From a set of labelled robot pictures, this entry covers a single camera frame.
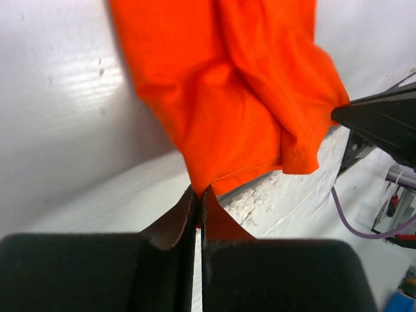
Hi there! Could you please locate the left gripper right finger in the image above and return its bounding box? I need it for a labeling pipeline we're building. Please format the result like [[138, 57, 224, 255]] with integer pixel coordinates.
[[201, 190, 376, 311]]

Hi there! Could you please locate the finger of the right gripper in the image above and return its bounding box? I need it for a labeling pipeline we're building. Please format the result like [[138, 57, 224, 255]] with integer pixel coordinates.
[[331, 83, 415, 168]]

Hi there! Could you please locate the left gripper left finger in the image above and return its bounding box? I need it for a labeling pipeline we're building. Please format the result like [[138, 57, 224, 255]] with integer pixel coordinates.
[[1, 189, 197, 311]]

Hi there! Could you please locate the orange t shirt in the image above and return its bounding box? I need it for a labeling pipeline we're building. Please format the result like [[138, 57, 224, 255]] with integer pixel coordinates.
[[107, 0, 351, 198]]

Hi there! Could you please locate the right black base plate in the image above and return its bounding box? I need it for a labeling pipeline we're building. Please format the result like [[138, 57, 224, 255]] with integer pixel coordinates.
[[337, 131, 376, 176]]

